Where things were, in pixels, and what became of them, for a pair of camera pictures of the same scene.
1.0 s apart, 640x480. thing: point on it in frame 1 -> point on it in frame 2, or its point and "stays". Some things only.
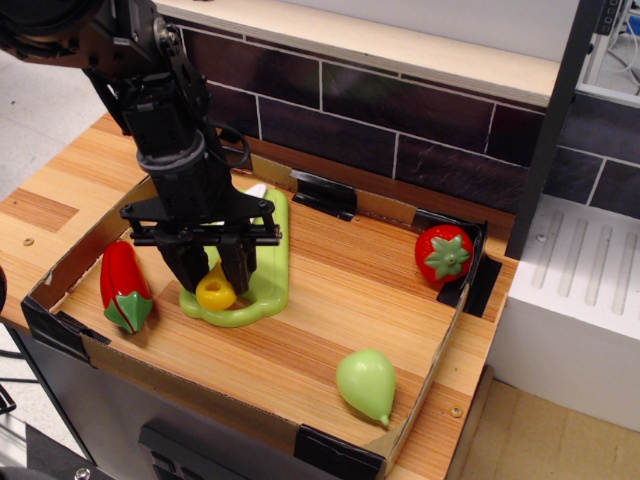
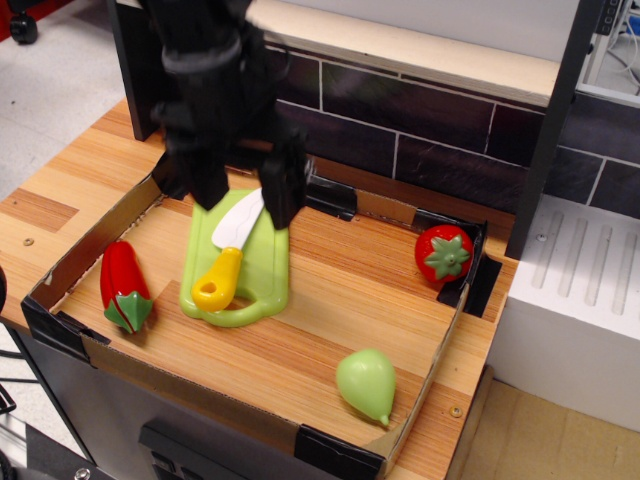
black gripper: [193, 198] -> [223, 97]
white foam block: [569, 329] stays
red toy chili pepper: [124, 285] stays
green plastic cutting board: [268, 292] stays
